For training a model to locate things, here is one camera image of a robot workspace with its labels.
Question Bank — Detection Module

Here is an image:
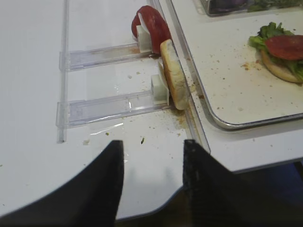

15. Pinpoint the clear plastic vegetable container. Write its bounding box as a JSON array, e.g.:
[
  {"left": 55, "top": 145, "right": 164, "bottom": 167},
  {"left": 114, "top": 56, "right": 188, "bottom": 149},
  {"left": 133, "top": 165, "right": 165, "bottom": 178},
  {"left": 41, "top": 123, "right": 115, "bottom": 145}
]
[{"left": 198, "top": 0, "right": 303, "bottom": 16}]

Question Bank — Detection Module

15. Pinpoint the green lettuce in container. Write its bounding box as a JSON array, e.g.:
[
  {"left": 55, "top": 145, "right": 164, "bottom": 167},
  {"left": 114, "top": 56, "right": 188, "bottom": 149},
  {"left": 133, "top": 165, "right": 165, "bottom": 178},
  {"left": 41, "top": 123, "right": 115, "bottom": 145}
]
[{"left": 248, "top": 0, "right": 303, "bottom": 12}]

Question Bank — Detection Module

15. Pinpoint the metal baking tray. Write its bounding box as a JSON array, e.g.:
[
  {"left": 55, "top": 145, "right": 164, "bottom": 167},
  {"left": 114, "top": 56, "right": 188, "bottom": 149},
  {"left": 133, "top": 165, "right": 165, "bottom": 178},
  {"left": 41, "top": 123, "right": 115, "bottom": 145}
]
[{"left": 170, "top": 0, "right": 303, "bottom": 129}]

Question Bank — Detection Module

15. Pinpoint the stack of tomato slices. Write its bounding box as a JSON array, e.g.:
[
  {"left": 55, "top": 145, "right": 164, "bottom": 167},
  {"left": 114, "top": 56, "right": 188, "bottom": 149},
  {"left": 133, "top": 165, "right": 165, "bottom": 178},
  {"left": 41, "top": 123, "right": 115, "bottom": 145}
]
[{"left": 131, "top": 5, "right": 171, "bottom": 54}]

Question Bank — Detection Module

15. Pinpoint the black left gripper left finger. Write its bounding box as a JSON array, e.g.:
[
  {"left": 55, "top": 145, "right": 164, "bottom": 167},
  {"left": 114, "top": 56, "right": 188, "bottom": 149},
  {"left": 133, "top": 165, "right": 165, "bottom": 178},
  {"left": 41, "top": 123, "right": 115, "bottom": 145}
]
[{"left": 0, "top": 140, "right": 124, "bottom": 227}]

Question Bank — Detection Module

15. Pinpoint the clear pusher track bread side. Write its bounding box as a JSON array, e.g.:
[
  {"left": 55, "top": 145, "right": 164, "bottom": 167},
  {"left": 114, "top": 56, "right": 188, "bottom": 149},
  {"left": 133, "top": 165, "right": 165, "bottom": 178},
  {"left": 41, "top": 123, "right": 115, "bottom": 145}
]
[{"left": 56, "top": 62, "right": 172, "bottom": 129}]

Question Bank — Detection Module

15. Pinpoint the bottom bun slice upright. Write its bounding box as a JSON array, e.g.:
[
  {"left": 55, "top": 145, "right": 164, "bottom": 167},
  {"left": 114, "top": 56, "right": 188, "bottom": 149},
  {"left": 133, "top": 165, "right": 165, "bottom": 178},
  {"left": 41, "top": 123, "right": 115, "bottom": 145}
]
[{"left": 160, "top": 39, "right": 188, "bottom": 111}]

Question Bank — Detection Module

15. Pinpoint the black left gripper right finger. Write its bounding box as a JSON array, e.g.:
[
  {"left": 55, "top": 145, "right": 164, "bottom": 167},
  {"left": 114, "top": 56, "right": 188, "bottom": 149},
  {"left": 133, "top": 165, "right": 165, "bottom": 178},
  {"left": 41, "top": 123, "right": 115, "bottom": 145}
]
[{"left": 183, "top": 140, "right": 303, "bottom": 227}]

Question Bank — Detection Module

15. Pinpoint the bottom bun on tray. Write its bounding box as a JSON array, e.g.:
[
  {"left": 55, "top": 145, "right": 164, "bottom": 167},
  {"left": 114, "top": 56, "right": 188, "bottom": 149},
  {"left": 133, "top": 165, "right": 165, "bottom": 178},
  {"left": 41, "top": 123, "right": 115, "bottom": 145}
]
[{"left": 260, "top": 50, "right": 303, "bottom": 84}]

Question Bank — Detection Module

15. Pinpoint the purple cabbage leaf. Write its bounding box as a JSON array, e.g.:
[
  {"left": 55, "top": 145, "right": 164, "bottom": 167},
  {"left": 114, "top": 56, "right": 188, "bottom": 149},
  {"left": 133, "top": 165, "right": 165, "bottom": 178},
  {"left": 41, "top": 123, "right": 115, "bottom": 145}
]
[{"left": 210, "top": 0, "right": 248, "bottom": 12}]

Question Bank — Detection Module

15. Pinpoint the tomato slice on burger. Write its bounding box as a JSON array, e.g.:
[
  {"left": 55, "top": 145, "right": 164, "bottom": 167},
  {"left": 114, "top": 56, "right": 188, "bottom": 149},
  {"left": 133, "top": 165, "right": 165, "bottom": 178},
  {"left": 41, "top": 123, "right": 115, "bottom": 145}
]
[{"left": 265, "top": 35, "right": 303, "bottom": 61}]

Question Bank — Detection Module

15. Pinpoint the lettuce leaf on bun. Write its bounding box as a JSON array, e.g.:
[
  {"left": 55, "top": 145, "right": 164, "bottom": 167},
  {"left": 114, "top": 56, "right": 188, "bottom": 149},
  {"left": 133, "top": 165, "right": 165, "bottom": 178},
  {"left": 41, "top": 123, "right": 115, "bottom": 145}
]
[{"left": 249, "top": 22, "right": 303, "bottom": 84}]

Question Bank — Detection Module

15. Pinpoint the clear pusher track tomato side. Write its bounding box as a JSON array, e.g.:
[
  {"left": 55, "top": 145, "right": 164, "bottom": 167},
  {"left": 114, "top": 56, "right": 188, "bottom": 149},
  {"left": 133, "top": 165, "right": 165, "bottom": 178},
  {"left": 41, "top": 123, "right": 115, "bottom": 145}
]
[{"left": 59, "top": 25, "right": 161, "bottom": 72}]

